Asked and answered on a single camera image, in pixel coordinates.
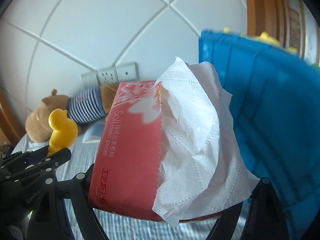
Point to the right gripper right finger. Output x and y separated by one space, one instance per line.
265 218

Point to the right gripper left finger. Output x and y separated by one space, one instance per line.
59 203

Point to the pink tissue paper pack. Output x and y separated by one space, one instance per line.
168 152

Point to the yellow tiger plush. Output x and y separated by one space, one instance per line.
270 38

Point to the yellow duck plush orange beak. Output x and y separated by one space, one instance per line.
65 131

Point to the light blue tablecloth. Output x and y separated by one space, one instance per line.
119 227

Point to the brown capybara plush striped shirt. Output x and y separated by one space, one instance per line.
87 106

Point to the blue plastic storage crate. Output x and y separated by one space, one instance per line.
275 107

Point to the rolled patterned carpet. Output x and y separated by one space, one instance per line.
294 30

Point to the white wall socket panel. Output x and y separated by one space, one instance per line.
111 75

